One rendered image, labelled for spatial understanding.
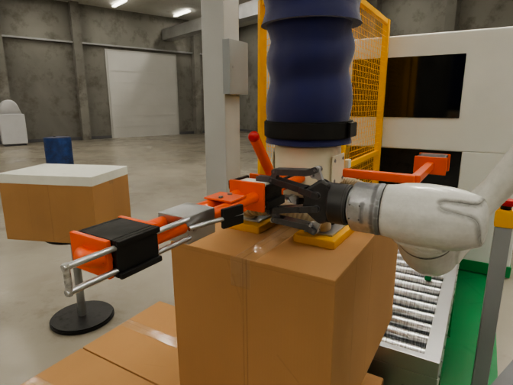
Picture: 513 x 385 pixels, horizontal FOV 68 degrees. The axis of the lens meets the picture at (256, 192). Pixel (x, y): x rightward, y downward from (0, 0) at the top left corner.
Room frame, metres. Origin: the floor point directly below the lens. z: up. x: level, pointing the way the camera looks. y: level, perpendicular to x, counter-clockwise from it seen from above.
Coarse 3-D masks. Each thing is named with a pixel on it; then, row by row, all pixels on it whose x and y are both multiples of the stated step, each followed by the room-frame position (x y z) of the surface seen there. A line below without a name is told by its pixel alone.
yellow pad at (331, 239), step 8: (336, 224) 0.88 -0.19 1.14; (296, 232) 0.84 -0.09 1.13; (304, 232) 0.84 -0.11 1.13; (320, 232) 0.82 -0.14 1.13; (328, 232) 0.82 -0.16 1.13; (336, 232) 0.83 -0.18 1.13; (344, 232) 0.84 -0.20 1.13; (352, 232) 0.88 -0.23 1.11; (296, 240) 0.82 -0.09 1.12; (304, 240) 0.81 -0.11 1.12; (312, 240) 0.80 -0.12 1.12; (320, 240) 0.79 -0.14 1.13; (328, 240) 0.79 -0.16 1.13; (336, 240) 0.79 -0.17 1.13; (328, 248) 0.78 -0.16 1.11
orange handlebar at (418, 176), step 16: (304, 176) 0.91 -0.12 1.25; (352, 176) 0.96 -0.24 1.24; (368, 176) 0.94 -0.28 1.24; (384, 176) 0.92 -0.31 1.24; (400, 176) 0.90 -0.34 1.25; (416, 176) 0.89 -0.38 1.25; (224, 192) 0.71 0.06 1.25; (240, 192) 0.75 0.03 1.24; (160, 224) 0.56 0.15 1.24; (160, 240) 0.51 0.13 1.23; (80, 256) 0.44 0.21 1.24
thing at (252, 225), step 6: (258, 216) 0.94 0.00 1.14; (264, 216) 0.94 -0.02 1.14; (270, 216) 0.95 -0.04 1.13; (246, 222) 0.91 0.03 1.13; (252, 222) 0.91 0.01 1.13; (258, 222) 0.91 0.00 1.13; (264, 222) 0.91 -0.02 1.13; (270, 222) 0.92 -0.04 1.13; (234, 228) 0.92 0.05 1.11; (240, 228) 0.90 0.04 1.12; (246, 228) 0.90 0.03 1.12; (252, 228) 0.89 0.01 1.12; (258, 228) 0.88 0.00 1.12; (264, 228) 0.90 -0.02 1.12
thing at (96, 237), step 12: (120, 216) 0.54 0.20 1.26; (84, 228) 0.48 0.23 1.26; (96, 228) 0.48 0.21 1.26; (108, 228) 0.48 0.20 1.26; (120, 228) 0.48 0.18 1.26; (132, 228) 0.48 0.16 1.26; (72, 240) 0.47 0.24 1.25; (84, 240) 0.46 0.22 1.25; (96, 240) 0.44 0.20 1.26; (108, 240) 0.44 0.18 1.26; (108, 264) 0.44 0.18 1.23
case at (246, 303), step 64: (192, 256) 0.81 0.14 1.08; (256, 256) 0.75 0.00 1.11; (320, 256) 0.74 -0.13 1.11; (384, 256) 0.98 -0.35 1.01; (192, 320) 0.81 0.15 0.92; (256, 320) 0.72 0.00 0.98; (320, 320) 0.65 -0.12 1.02; (384, 320) 1.04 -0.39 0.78; (192, 384) 0.82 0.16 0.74; (256, 384) 0.72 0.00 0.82; (320, 384) 0.65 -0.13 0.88
